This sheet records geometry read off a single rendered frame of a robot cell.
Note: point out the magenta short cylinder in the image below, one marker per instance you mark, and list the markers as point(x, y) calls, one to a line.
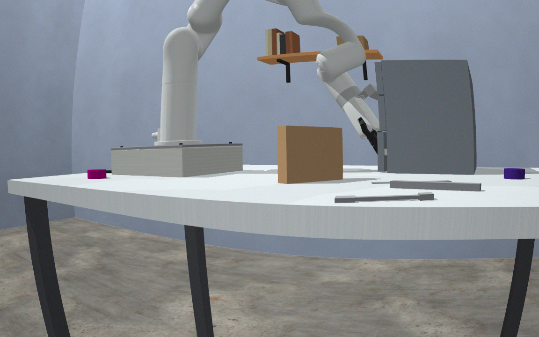
point(96, 174)

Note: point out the brown rectangular box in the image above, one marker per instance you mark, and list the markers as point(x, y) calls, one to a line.
point(309, 154)

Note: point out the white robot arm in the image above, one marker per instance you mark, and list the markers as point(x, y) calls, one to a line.
point(184, 46)

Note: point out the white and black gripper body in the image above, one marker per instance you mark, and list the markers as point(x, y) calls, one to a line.
point(356, 108)

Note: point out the purple short cylinder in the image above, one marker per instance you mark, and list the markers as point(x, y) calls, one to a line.
point(514, 173)

